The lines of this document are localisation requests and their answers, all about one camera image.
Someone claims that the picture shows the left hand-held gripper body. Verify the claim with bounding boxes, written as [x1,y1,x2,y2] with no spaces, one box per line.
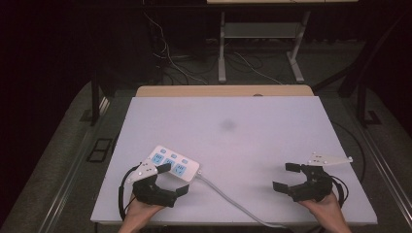
[125,161,179,209]

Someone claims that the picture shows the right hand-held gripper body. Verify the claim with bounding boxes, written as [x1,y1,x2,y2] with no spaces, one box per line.
[286,151,354,204]

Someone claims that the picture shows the white power strip blue sockets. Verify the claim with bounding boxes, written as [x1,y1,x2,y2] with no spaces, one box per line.
[147,145,201,183]

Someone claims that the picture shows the person's left hand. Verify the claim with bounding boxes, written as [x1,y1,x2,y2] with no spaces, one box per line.
[118,193,167,233]

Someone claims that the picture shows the person's right hand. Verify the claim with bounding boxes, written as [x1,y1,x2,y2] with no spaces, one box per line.
[297,191,353,233]

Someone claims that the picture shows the white board table cover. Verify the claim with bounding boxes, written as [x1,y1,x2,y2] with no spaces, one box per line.
[90,95,379,227]

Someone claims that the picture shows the black upright stand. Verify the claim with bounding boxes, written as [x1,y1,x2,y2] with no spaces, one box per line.
[355,82,383,128]
[89,76,102,127]

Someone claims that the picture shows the wooden table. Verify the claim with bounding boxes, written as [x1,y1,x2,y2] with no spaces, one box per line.
[135,84,315,98]

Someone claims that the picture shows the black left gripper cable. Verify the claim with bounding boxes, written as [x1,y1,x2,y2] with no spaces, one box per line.
[118,164,141,221]

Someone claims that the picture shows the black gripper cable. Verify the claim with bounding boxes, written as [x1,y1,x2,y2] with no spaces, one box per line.
[329,174,350,209]
[118,164,141,221]

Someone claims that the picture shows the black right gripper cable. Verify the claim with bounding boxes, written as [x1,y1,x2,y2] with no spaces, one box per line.
[329,174,350,209]

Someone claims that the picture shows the white power strip cable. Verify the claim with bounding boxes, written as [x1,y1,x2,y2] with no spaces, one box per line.
[195,173,288,229]

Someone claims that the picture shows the black floor cable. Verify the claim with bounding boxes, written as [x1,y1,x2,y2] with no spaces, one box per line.
[329,119,367,174]

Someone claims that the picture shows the black rectangular floor frame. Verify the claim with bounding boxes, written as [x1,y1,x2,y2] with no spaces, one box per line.
[86,138,114,163]

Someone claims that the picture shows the short white floor cable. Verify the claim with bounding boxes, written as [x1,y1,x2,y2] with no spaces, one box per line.
[232,51,276,85]

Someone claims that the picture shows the long white floor cable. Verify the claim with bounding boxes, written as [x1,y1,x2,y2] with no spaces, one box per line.
[143,12,209,85]

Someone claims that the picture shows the white metal frame desk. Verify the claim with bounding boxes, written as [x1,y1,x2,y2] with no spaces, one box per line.
[206,0,360,84]

